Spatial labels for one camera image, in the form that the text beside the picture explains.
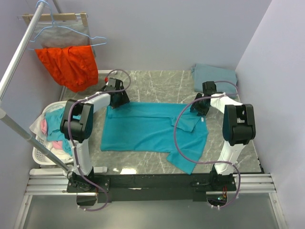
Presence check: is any white front table bracket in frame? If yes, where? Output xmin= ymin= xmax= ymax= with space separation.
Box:
xmin=30 ymin=166 xmax=109 ymax=177

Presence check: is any turquoise t-shirt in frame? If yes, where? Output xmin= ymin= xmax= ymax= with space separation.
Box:
xmin=100 ymin=102 xmax=208 ymax=174

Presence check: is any folded grey-blue t-shirt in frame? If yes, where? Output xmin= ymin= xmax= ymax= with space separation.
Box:
xmin=191 ymin=63 xmax=238 ymax=94

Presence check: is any orange hanging shirt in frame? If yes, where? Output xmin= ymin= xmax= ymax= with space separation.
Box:
xmin=35 ymin=45 xmax=98 ymax=93

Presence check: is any grey hanging cloth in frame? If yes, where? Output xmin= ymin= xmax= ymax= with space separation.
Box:
xmin=32 ymin=21 xmax=92 ymax=48

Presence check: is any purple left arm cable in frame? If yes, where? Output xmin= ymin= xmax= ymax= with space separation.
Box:
xmin=68 ymin=69 xmax=132 ymax=212

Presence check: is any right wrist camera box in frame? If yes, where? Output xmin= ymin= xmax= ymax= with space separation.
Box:
xmin=202 ymin=81 xmax=217 ymax=96

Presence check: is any pile of laundry clothes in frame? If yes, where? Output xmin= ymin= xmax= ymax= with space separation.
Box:
xmin=30 ymin=101 xmax=73 ymax=164

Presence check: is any silver clothes rack pole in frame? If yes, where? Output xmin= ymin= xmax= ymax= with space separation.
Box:
xmin=0 ymin=3 xmax=72 ymax=176

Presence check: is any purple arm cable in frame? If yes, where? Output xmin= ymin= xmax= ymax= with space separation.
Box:
xmin=68 ymin=69 xmax=132 ymax=212
xmin=173 ymin=80 xmax=241 ymax=210

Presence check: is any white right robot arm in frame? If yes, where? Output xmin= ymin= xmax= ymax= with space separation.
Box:
xmin=190 ymin=94 xmax=256 ymax=190

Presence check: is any white laundry basket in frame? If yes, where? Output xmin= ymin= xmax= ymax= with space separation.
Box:
xmin=30 ymin=100 xmax=74 ymax=167

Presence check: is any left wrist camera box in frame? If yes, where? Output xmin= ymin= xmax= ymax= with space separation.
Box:
xmin=106 ymin=77 xmax=124 ymax=91

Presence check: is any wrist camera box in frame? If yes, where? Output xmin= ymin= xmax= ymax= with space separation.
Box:
xmin=106 ymin=77 xmax=124 ymax=91
xmin=202 ymin=81 xmax=217 ymax=96

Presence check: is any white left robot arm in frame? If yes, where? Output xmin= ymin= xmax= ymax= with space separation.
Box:
xmin=60 ymin=80 xmax=130 ymax=192

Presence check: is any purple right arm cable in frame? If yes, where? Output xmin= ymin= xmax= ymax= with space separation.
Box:
xmin=173 ymin=80 xmax=241 ymax=210

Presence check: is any wooden hanger bar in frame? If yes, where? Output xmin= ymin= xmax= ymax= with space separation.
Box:
xmin=17 ymin=12 xmax=88 ymax=27

